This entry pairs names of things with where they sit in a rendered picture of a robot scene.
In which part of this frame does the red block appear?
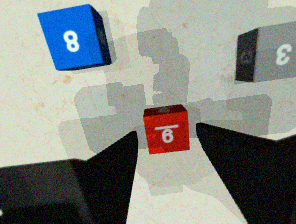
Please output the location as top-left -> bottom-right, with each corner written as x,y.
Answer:
143,104 -> 190,154

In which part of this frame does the grey block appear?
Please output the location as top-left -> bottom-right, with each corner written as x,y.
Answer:
235,21 -> 296,83

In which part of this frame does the blue block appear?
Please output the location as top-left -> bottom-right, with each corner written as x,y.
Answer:
37,4 -> 112,71

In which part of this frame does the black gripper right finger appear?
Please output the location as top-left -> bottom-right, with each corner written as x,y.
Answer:
196,123 -> 296,224

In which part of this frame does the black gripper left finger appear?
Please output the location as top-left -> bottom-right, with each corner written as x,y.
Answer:
0,131 -> 138,224

